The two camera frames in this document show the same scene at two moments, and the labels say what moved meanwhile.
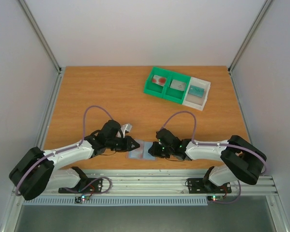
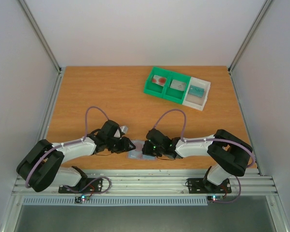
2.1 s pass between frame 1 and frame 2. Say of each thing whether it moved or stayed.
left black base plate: stayed
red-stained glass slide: stayed
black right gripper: moved
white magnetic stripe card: stayed
